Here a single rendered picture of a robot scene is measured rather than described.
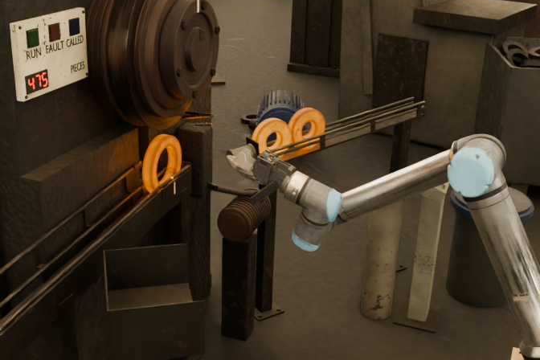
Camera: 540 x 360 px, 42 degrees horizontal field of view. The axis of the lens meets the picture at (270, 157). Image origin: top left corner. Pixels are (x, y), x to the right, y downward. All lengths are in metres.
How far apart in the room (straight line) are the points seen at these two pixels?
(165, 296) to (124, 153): 0.50
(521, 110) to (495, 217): 1.98
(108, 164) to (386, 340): 1.27
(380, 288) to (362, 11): 2.33
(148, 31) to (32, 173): 0.46
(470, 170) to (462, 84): 2.64
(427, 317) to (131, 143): 1.39
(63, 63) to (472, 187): 1.07
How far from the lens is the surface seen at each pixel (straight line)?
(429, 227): 2.64
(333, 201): 2.08
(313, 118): 2.58
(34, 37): 1.74
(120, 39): 1.85
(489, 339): 2.84
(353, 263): 3.18
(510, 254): 1.93
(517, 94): 3.80
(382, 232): 2.63
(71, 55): 1.87
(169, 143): 2.13
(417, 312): 2.82
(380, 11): 4.61
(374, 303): 2.78
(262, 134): 2.46
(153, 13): 1.89
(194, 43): 1.95
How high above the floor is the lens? 1.55
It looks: 21 degrees down
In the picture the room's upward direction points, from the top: 2 degrees clockwise
